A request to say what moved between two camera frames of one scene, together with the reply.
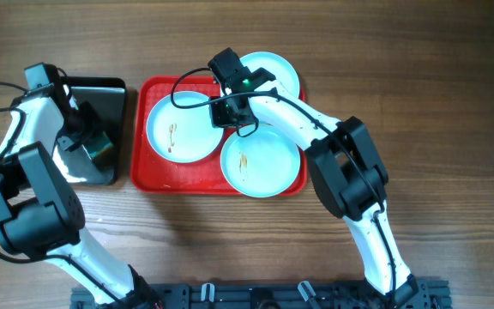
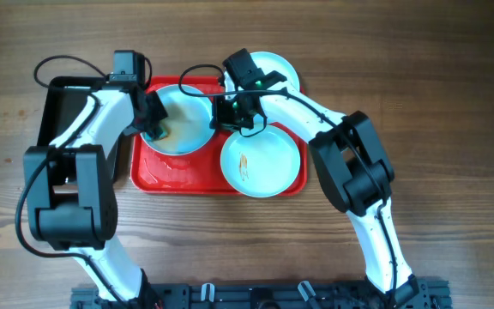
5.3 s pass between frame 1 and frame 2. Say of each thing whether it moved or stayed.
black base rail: stayed
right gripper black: stayed
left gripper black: moved
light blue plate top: stayed
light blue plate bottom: stayed
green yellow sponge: moved
